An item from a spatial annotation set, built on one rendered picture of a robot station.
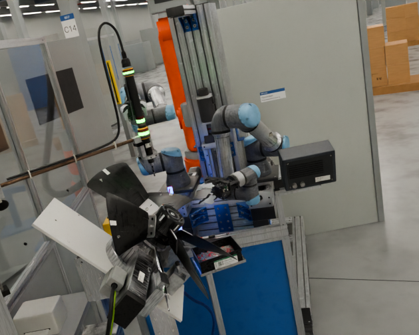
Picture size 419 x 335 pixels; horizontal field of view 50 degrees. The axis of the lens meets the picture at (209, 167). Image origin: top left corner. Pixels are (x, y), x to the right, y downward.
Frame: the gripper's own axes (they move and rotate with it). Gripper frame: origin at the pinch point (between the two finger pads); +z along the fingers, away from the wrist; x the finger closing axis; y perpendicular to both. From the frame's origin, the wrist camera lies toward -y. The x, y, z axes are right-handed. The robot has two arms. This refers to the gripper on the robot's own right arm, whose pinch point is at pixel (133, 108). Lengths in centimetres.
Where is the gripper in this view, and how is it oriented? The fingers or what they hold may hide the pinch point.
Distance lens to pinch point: 192.0
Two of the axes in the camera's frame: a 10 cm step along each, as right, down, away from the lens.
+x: -9.7, 2.3, -1.1
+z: 1.8, 3.2, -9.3
